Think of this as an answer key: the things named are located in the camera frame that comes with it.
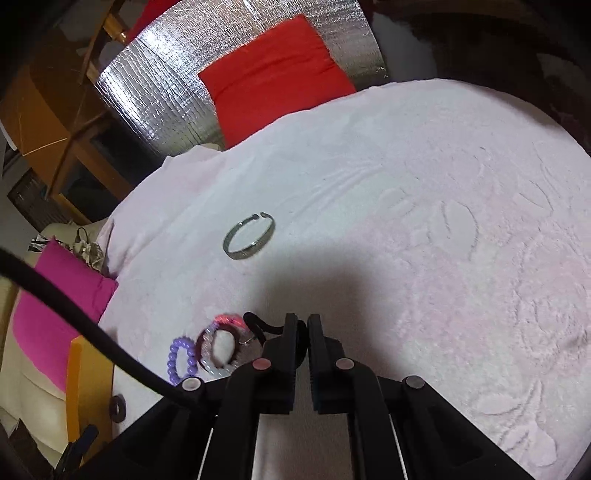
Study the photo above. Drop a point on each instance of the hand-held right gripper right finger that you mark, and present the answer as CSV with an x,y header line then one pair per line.
x,y
317,369

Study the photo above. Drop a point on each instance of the silver foil mat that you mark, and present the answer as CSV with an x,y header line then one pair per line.
x,y
152,101

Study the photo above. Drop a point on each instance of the magenta cushion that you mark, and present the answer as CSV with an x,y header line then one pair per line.
x,y
51,314

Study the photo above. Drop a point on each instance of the wooden cabinet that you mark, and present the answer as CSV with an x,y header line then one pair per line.
x,y
41,115

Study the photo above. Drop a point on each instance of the pale pink embossed blanket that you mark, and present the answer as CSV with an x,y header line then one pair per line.
x,y
369,184

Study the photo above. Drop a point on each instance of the dark red bangle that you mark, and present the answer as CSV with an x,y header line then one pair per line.
x,y
231,324

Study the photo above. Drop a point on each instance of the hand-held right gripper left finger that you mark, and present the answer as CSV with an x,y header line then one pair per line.
x,y
289,369

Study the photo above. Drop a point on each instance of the orange box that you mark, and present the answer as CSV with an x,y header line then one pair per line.
x,y
87,392

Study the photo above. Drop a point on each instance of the cream leather sofa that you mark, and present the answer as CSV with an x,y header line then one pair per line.
x,y
32,415

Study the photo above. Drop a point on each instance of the brown woven box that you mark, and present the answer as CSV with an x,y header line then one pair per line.
x,y
34,203

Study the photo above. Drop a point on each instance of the small red cushion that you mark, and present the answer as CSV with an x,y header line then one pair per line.
x,y
147,16

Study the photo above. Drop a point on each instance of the large red cushion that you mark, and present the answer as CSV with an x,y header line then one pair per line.
x,y
277,74

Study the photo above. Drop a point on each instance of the silver open bangle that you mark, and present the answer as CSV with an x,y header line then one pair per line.
x,y
244,253

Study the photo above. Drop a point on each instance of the patterned cloth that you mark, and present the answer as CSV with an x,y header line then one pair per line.
x,y
90,253

